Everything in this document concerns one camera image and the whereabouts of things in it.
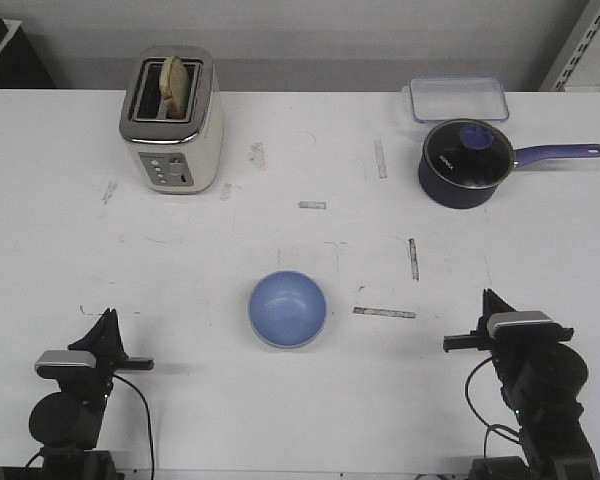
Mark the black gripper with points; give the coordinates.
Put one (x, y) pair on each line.
(103, 342)
(483, 336)

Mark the green bowl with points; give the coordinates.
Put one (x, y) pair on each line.
(315, 342)

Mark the blue bowl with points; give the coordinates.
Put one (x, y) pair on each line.
(287, 309)

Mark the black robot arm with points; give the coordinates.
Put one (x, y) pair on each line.
(67, 423)
(541, 378)

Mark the dark blue saucepan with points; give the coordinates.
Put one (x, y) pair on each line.
(457, 197)

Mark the glass pot lid blue knob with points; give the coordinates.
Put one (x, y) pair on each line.
(469, 153)

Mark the cream and silver toaster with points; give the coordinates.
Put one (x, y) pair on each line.
(174, 156)

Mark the clear plastic food container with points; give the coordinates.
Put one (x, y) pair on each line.
(437, 99)

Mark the slice of toast bread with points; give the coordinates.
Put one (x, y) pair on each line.
(174, 84)

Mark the black box in corner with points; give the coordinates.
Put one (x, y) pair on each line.
(20, 65)

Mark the grey metal shelf upright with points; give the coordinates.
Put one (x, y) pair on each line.
(576, 67)

